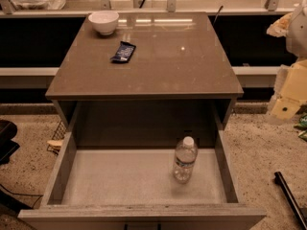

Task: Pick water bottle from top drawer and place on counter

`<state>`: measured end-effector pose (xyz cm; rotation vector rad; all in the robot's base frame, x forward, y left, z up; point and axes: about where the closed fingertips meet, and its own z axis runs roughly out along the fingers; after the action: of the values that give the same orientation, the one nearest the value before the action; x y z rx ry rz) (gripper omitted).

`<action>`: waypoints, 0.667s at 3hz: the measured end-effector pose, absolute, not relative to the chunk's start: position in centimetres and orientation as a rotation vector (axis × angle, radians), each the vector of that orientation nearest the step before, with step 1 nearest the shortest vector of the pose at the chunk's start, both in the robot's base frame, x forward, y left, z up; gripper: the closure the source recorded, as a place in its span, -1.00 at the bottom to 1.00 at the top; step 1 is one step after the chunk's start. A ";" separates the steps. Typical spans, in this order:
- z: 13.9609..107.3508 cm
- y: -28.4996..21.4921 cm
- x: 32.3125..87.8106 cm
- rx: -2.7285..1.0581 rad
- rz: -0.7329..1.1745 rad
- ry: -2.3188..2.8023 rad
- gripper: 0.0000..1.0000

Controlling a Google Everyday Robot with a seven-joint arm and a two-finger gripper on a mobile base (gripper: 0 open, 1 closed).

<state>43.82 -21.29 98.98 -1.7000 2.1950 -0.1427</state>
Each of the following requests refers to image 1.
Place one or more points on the clear plastic water bottle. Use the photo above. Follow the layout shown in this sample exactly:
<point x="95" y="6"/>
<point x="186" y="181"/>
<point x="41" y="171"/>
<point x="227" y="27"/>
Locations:
<point x="186" y="154"/>

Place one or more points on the black bar on floor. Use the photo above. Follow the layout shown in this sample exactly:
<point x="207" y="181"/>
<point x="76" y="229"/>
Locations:
<point x="300" y="213"/>

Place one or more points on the wire basket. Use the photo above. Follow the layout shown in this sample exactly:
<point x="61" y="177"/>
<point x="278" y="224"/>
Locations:
<point x="55" y="143"/>

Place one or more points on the white ceramic bowl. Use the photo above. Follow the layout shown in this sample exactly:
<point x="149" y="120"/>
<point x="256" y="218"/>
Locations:
<point x="104" y="22"/>

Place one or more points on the dark blue snack bar wrapper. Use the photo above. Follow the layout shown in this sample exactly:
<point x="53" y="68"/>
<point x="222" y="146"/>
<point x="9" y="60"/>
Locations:
<point x="123" y="53"/>

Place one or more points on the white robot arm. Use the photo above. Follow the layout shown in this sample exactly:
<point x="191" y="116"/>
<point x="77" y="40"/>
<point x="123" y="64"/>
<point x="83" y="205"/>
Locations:
<point x="294" y="27"/>

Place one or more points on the black object at left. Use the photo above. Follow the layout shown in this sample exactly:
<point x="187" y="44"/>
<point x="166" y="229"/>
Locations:
<point x="8" y="130"/>

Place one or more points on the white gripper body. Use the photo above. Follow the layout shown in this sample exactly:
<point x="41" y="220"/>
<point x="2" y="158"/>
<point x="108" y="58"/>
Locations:
<point x="297" y="33"/>

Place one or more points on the green snack bag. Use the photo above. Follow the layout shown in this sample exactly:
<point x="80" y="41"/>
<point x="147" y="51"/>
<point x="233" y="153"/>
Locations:
<point x="302" y="127"/>

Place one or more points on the open grey top drawer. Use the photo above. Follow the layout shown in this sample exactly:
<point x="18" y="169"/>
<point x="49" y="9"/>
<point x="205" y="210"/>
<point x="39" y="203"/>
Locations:
<point x="96" y="188"/>

